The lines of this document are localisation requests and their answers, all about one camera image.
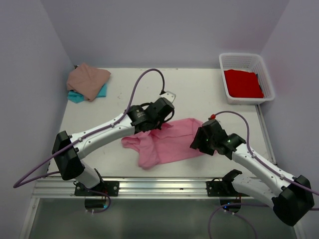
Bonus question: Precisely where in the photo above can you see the pink polo shirt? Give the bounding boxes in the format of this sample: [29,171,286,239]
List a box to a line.
[121,118,203,170]

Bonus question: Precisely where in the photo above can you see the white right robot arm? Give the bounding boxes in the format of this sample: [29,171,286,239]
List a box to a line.
[190,119,315,226]

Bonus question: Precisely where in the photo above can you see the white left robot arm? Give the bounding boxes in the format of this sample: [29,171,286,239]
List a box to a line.
[52,97,174,196]

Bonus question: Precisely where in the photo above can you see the red folded shirt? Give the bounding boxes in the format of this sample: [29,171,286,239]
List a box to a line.
[224,70,264,98]

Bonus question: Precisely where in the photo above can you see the beige folded shirt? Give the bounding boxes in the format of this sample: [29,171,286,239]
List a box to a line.
[66,63,111,102]

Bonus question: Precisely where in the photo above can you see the white plastic basket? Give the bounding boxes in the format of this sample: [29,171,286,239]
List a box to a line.
[219,53,275,105]

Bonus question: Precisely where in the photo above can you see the teal folded shirt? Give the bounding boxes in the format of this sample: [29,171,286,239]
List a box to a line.
[67,84,107,104]

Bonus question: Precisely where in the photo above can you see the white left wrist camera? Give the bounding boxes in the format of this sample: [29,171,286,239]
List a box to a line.
[159,91,176,103]

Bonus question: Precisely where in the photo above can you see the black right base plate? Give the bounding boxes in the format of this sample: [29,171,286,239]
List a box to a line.
[205,178,248,197]

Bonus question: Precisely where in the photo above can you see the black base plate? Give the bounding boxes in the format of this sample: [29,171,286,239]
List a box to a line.
[73,180,120,197]
[205,178,248,197]

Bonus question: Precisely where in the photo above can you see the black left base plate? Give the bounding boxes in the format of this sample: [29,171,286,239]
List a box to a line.
[73,180,120,197]

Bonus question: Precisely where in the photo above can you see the aluminium mounting rail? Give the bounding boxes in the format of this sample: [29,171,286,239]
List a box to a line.
[31,177,295,199]

